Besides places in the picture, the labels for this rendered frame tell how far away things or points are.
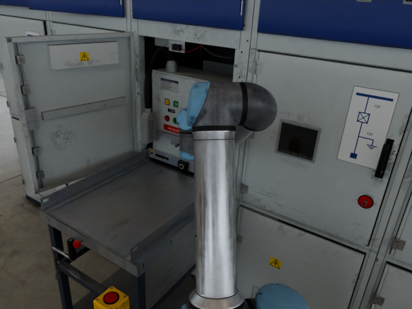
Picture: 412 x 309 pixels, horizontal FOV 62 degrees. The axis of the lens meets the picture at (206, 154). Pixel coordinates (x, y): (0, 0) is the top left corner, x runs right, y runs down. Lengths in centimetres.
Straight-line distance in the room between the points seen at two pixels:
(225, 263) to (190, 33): 113
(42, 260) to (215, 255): 204
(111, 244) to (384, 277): 116
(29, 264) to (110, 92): 143
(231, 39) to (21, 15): 161
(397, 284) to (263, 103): 109
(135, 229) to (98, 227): 16
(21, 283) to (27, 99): 137
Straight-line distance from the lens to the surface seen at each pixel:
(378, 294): 180
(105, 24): 210
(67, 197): 180
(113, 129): 202
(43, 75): 177
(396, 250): 164
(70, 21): 233
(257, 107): 89
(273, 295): 103
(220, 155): 86
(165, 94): 192
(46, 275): 269
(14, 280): 273
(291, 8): 146
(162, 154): 204
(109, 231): 155
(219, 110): 86
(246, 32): 156
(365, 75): 140
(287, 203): 166
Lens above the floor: 178
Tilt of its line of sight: 25 degrees down
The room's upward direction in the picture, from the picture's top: 3 degrees clockwise
